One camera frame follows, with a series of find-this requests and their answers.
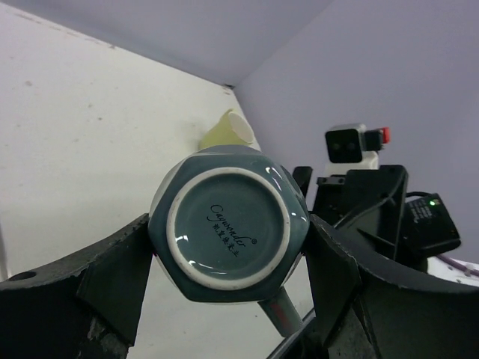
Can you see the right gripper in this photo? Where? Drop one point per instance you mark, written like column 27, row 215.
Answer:
column 365, row 204

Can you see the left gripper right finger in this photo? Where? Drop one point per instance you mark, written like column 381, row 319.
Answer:
column 368, row 306

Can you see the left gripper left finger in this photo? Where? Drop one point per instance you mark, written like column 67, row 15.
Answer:
column 84, row 305

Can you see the grey blue ceramic mug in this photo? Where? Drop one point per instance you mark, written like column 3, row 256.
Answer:
column 227, row 225

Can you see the light green ceramic mug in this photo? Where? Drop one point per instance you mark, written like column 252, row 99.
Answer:
column 232, row 128

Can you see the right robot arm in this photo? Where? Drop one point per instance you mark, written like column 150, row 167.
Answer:
column 426, row 230

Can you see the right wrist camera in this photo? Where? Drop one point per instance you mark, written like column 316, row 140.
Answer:
column 353, row 147

